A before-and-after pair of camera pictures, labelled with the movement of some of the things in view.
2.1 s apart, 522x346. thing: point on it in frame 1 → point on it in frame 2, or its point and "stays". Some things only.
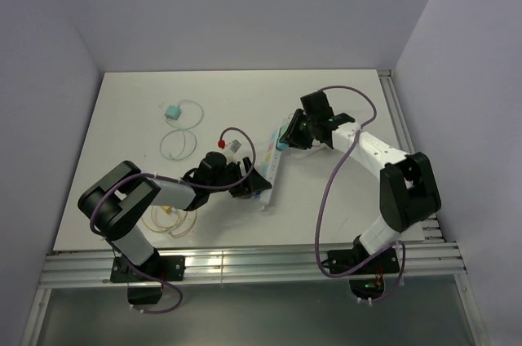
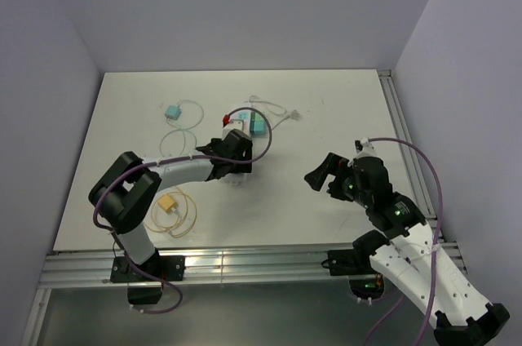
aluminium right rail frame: (433, 228) stays
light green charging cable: (183, 133) stays
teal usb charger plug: (281, 146) → (259, 127)
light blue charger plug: (173, 112) stays
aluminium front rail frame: (92, 268) stays
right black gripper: (292, 136) → (333, 164)
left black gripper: (254, 182) → (241, 168)
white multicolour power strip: (272, 161) → (237, 121)
